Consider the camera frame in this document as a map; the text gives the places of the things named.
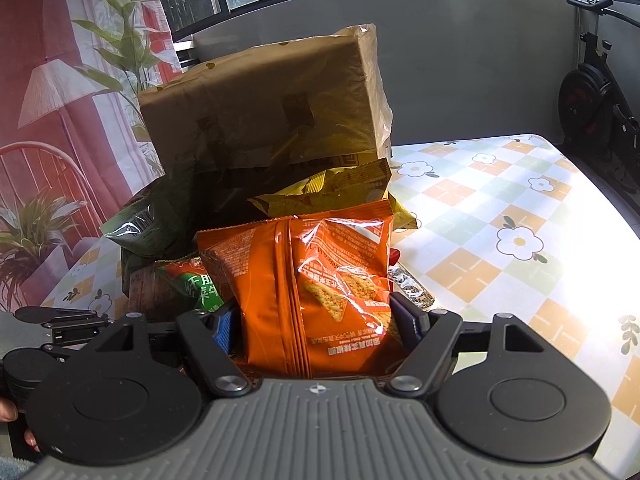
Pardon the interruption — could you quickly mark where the grey blue cloth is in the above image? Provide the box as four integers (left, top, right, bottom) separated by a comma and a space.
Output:
0, 455, 37, 480

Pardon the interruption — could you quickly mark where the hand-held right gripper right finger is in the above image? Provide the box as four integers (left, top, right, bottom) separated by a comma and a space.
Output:
384, 291, 548, 397

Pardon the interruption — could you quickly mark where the small speckled packet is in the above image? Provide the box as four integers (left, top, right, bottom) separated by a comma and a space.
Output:
389, 265, 437, 311

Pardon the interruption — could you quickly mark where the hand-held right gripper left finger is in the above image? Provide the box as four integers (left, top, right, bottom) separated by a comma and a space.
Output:
89, 303, 254, 397

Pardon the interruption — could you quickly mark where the dark green snack packet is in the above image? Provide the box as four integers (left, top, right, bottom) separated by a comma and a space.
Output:
100, 179, 202, 262

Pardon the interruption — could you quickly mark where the floral checkered tablecloth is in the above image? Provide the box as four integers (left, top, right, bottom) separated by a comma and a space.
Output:
40, 132, 640, 480

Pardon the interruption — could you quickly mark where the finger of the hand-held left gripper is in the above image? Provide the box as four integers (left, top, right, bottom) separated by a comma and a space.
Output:
44, 309, 118, 347

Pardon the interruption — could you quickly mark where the printed red curtain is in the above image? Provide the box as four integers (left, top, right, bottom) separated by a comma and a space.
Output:
0, 0, 177, 312

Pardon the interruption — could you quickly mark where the yellow snack packet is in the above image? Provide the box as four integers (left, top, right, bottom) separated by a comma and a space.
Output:
247, 157, 421, 234

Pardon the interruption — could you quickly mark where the brown taped cardboard box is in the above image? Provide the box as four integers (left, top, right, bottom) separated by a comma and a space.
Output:
137, 23, 394, 196

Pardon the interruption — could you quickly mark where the person's left hand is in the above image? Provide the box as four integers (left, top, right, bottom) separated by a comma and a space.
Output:
0, 398, 41, 454

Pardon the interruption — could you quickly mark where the orange snack packet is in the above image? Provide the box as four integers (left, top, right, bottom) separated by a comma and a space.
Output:
196, 199, 402, 379

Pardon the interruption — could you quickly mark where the brown snack packet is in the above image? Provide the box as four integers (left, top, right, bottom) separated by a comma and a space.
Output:
127, 265, 174, 322

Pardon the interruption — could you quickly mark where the black exercise bike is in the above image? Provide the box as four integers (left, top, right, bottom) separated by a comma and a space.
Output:
549, 0, 640, 197

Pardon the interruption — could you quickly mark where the red and green snack packet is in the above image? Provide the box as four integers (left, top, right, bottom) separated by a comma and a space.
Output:
157, 255, 227, 314

